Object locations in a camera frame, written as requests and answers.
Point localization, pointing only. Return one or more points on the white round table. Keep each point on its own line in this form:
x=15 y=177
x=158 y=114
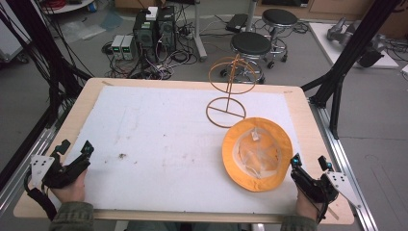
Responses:
x=69 y=7

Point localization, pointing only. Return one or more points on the grey robot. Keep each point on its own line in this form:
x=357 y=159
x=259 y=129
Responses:
x=340 y=32

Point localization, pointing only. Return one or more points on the white floor platform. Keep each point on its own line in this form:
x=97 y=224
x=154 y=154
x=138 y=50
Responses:
x=324 y=38

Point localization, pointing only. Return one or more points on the black computer tower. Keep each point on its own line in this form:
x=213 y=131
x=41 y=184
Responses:
x=145 y=35
x=166 y=29

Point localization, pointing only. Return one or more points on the white table mat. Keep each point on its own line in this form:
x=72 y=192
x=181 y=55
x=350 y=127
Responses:
x=166 y=144

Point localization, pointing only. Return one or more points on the grey metal stand leg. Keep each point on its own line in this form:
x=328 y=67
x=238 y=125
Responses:
x=199 y=35

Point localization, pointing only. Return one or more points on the person's left hand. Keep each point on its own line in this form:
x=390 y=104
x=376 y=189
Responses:
x=72 y=192

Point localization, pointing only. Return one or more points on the black flat box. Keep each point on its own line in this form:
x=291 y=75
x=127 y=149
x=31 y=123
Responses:
x=236 y=22

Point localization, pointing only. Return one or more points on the aluminium rail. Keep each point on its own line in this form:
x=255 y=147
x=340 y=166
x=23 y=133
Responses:
x=349 y=179
x=19 y=179

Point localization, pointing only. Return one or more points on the grey power supply unit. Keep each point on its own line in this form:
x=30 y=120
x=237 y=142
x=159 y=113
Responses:
x=129 y=47
x=117 y=46

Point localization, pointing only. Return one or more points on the black round stool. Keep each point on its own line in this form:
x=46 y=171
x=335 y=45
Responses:
x=250 y=43
x=279 y=16

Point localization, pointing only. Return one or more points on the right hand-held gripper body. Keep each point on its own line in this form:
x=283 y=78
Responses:
x=316 y=189

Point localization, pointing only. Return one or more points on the black metal frame post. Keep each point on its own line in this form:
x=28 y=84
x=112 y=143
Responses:
x=352 y=48
x=41 y=48

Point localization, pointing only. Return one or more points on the white box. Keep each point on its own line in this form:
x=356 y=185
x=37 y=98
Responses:
x=152 y=13

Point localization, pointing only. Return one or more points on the person's right hand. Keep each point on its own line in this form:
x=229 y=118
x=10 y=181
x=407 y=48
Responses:
x=306 y=207

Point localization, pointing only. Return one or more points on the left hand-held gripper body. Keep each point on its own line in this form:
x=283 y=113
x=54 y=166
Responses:
x=61 y=173

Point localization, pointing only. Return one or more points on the orange bucket hat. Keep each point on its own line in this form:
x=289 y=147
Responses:
x=234 y=154

